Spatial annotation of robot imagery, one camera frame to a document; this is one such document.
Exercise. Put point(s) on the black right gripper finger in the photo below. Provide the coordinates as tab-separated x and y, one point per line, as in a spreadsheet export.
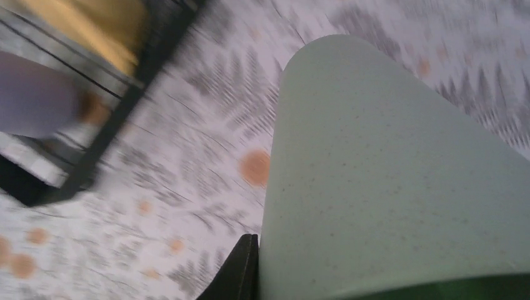
237	278

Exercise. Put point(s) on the light green plastic cup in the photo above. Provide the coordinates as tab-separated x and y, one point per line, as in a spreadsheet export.
379	188

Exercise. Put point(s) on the lavender plastic cup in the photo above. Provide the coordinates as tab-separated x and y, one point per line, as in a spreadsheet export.
36	100

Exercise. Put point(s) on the yellow mug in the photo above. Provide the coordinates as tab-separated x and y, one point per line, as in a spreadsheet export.
115	30

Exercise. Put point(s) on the black wire dish rack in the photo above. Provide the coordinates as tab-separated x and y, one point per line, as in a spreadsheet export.
108	96

